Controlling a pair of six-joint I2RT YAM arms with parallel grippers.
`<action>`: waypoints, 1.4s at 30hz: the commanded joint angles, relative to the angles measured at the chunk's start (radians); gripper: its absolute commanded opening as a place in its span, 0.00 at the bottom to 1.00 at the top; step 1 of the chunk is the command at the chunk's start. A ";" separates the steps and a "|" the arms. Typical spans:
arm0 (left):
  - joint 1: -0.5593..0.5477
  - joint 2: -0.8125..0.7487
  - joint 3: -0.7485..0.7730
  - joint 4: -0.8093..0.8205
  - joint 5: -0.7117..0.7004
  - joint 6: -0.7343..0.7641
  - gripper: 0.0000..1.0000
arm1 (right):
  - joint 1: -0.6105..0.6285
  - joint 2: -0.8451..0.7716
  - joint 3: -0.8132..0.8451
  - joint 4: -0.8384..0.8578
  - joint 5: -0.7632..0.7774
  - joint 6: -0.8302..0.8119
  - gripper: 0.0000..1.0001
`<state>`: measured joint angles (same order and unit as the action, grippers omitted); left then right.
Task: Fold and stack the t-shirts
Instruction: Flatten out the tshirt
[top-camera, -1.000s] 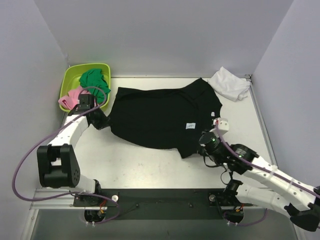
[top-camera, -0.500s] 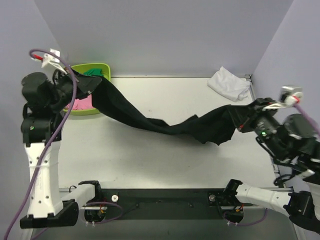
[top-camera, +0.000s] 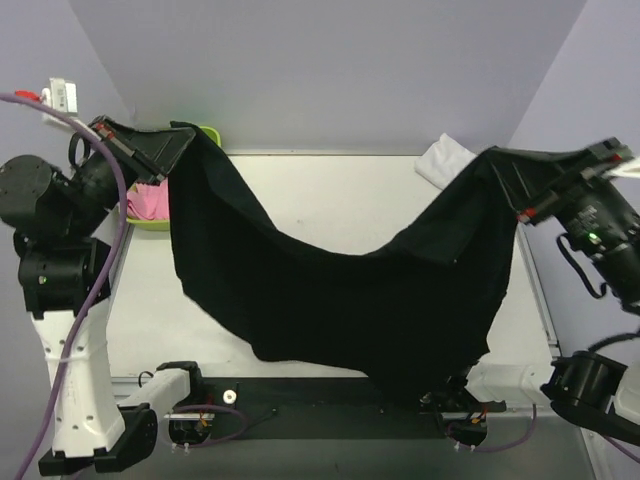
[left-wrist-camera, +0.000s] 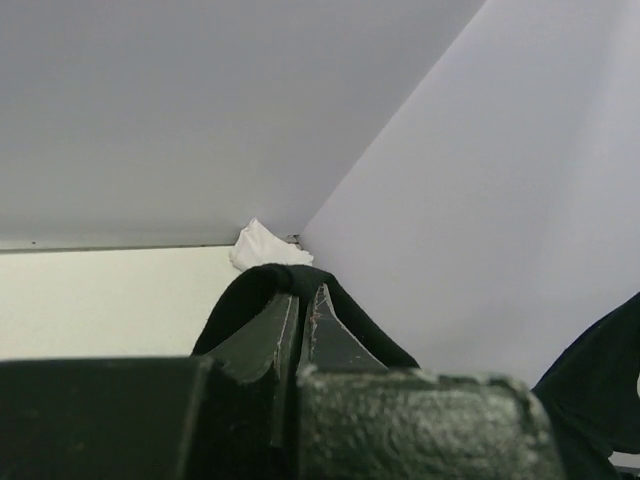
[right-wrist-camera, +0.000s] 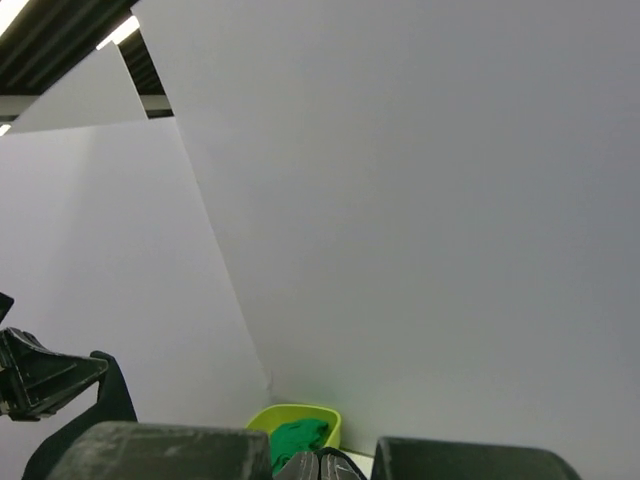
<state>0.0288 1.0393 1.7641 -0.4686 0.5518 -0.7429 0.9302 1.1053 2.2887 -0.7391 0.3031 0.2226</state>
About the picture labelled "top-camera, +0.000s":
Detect black t-shirt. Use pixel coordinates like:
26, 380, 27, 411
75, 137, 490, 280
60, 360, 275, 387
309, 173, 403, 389
168, 132, 516, 409

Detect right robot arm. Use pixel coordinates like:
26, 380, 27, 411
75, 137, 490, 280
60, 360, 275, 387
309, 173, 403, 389
481, 221, 638, 364

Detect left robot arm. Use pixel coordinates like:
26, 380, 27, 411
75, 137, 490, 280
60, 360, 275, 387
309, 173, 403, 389
1, 116, 205, 476

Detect pink t-shirt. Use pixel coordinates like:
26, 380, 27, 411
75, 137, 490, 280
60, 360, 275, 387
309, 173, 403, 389
127, 180, 170, 221

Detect lime green plastic tub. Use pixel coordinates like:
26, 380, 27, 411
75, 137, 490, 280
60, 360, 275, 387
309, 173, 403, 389
124, 124, 222, 233

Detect white folded t-shirt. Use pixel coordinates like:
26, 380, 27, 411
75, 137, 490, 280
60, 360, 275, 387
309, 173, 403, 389
414, 133, 477, 190

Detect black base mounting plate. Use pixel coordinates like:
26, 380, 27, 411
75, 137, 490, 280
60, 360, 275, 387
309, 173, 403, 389
168, 377, 504, 447

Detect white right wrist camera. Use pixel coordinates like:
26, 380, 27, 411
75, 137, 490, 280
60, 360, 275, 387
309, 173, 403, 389
597, 154, 640, 180

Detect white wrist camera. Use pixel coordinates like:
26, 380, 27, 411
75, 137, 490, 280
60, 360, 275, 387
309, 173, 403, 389
40, 77, 79, 123
597, 154, 640, 180

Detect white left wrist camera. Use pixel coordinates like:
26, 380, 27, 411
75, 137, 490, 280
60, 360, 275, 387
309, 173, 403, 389
40, 77, 79, 123

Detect aluminium frame rail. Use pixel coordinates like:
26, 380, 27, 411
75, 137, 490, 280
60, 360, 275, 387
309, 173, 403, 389
112, 378, 163, 405

